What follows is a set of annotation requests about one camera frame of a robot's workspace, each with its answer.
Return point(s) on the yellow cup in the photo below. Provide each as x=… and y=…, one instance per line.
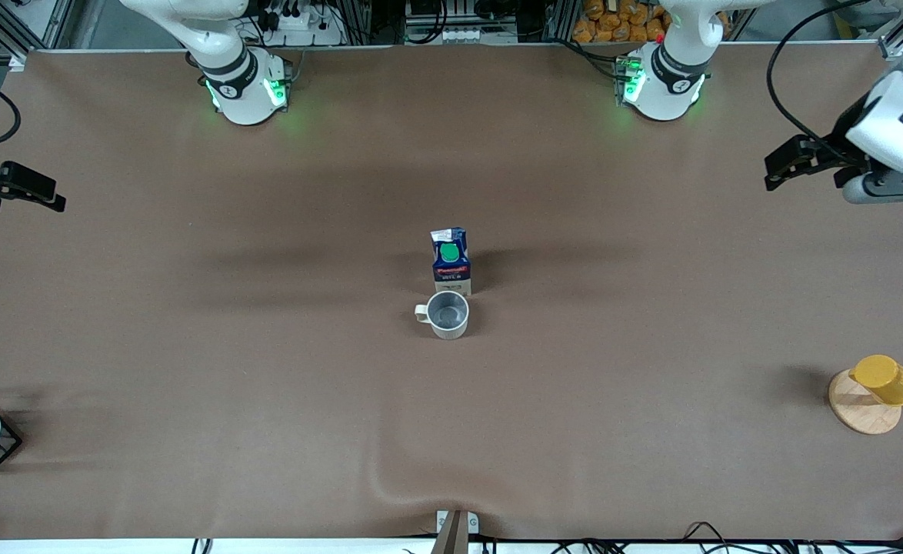
x=886, y=381

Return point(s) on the blue milk carton green cap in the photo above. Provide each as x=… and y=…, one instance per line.
x=451, y=269

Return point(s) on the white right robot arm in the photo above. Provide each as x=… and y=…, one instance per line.
x=244, y=92

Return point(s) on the wooden mug stand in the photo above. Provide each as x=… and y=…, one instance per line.
x=863, y=417

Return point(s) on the white power strip with plugs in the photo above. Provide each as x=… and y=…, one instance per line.
x=301, y=27

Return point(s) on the grey mug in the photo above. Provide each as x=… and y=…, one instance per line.
x=448, y=314

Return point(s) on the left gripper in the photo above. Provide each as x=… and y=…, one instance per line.
x=845, y=138

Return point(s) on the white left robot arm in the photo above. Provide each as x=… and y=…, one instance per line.
x=663, y=85

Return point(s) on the white empty power strip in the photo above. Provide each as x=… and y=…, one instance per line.
x=478, y=35

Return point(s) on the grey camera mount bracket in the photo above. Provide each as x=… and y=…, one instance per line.
x=457, y=531

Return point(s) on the brown table cover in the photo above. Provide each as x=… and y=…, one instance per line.
x=451, y=423

